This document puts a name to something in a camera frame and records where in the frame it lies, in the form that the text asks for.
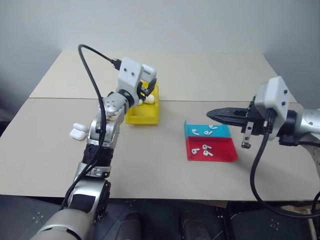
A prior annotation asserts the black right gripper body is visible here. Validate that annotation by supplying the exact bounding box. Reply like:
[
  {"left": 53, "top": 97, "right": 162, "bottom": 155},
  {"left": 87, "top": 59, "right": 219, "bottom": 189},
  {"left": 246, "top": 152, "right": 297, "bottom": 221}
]
[{"left": 239, "top": 99, "right": 270, "bottom": 149}]

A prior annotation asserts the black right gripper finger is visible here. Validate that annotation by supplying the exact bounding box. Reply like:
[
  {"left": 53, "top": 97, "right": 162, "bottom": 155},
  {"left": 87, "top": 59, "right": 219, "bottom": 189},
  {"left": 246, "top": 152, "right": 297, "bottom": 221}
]
[
  {"left": 211, "top": 115, "right": 248, "bottom": 126},
  {"left": 206, "top": 107, "right": 250, "bottom": 118}
]

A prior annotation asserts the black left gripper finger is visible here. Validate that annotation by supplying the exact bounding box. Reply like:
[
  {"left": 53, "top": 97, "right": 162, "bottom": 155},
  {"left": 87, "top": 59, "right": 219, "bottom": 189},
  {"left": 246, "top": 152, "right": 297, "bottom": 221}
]
[{"left": 148, "top": 77, "right": 159, "bottom": 97}]

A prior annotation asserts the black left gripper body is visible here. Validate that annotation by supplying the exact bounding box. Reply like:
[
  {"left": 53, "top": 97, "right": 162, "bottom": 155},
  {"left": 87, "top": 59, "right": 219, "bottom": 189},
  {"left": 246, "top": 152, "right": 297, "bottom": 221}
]
[{"left": 136, "top": 80, "right": 151, "bottom": 99}]

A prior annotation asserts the yellow plastic bin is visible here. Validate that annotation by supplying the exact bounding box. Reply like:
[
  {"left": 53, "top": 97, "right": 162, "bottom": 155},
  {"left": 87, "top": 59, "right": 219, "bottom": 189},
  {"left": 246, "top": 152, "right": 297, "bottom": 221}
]
[{"left": 124, "top": 83, "right": 161, "bottom": 125}]

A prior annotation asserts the blue plastic tray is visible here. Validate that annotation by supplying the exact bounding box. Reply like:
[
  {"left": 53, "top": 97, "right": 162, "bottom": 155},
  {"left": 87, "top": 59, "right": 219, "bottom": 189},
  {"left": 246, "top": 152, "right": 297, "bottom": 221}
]
[{"left": 183, "top": 119, "right": 232, "bottom": 139}]

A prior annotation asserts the red plastic tray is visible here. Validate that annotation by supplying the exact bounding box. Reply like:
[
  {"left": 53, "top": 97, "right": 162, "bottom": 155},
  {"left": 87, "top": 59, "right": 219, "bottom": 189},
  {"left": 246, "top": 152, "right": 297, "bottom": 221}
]
[{"left": 185, "top": 136, "right": 238, "bottom": 163}]

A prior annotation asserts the black metal panel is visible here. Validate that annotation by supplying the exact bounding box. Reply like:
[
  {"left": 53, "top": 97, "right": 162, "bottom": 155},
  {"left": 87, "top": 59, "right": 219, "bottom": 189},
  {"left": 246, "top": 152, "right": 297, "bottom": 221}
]
[
  {"left": 226, "top": 201, "right": 320, "bottom": 240},
  {"left": 0, "top": 194, "right": 63, "bottom": 240}
]

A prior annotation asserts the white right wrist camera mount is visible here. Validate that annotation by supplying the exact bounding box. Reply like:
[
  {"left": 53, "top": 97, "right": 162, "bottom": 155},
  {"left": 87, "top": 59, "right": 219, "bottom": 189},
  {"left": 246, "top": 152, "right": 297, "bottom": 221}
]
[{"left": 253, "top": 76, "right": 293, "bottom": 124}]

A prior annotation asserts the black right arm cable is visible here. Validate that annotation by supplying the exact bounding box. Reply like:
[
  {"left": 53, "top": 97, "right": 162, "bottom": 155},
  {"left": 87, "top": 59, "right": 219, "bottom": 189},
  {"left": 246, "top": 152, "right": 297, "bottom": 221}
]
[{"left": 249, "top": 108, "right": 320, "bottom": 220}]

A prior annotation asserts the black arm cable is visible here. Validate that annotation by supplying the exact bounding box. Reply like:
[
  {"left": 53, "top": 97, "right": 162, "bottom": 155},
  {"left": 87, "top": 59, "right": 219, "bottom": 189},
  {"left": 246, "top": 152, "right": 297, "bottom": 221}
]
[
  {"left": 59, "top": 44, "right": 123, "bottom": 210},
  {"left": 249, "top": 108, "right": 320, "bottom": 220}
]

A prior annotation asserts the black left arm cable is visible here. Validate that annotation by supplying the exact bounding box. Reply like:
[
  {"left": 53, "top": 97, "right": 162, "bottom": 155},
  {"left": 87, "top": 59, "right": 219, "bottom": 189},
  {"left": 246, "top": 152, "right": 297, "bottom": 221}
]
[{"left": 59, "top": 44, "right": 123, "bottom": 210}]

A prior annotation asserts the black metal base frame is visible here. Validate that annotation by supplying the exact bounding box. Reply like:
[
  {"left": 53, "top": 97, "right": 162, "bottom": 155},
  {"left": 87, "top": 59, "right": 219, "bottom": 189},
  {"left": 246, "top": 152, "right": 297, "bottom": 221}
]
[{"left": 92, "top": 198, "right": 231, "bottom": 240}]

